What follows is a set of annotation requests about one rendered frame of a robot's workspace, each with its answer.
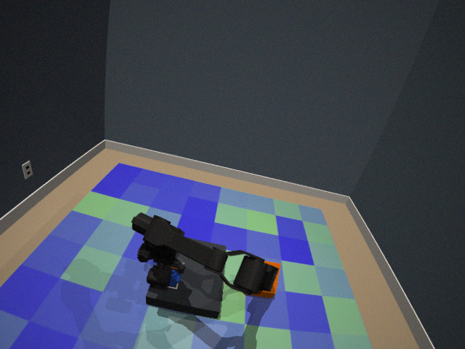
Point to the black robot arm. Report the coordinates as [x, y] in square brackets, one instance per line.
[254, 275]

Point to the blue micro servo with orange cable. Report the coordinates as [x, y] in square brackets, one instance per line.
[175, 277]

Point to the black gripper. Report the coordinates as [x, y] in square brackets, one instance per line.
[160, 274]

